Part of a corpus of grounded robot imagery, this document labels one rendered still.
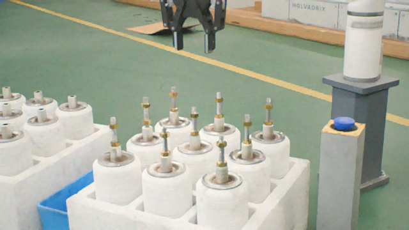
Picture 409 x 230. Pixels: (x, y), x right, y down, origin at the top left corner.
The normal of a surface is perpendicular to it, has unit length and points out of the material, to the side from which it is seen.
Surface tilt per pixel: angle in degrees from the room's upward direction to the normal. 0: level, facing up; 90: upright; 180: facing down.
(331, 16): 90
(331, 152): 90
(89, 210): 90
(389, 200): 0
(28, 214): 90
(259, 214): 0
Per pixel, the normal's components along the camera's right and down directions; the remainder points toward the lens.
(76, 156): 0.90, 0.12
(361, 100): -0.20, 0.33
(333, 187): -0.46, 0.30
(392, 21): -0.83, 0.20
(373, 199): -0.03, -0.95
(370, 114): 0.55, 0.26
